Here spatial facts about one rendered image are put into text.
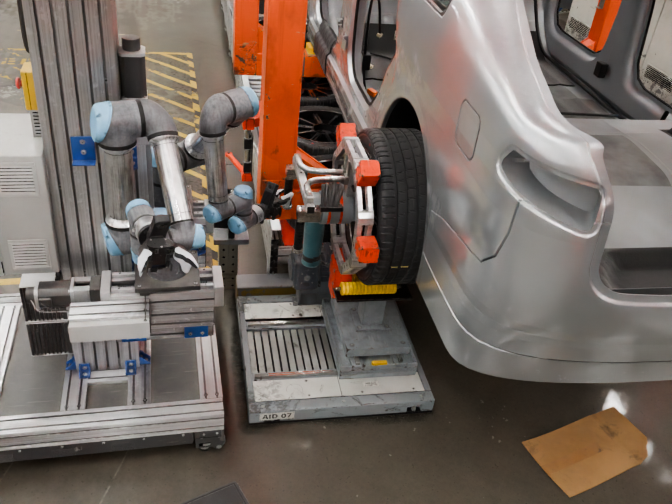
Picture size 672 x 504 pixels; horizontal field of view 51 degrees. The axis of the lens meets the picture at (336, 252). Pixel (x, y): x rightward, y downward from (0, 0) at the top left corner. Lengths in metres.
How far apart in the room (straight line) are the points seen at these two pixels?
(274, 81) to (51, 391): 1.57
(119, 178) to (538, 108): 1.27
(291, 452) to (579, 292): 1.47
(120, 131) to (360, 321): 1.57
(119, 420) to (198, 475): 0.39
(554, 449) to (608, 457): 0.24
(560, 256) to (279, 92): 1.59
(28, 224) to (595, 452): 2.49
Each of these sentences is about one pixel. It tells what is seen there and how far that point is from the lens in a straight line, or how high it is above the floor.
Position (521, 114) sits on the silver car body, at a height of 1.63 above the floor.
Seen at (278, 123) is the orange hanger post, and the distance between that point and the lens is 3.18.
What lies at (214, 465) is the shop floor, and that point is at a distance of 2.98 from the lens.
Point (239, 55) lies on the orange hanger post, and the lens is 5.10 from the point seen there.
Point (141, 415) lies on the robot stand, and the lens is 2.86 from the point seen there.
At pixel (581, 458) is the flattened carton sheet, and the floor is 0.01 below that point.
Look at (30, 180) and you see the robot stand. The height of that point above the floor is 1.14.
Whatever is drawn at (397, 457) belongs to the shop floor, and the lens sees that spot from 3.07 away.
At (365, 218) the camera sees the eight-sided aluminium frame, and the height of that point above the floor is 0.96.
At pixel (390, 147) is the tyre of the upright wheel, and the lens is 2.75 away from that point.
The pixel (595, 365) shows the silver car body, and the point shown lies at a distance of 2.37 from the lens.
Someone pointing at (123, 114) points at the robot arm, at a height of 1.44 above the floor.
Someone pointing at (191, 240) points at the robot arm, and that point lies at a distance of 2.16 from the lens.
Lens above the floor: 2.33
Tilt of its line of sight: 34 degrees down
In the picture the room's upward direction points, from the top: 7 degrees clockwise
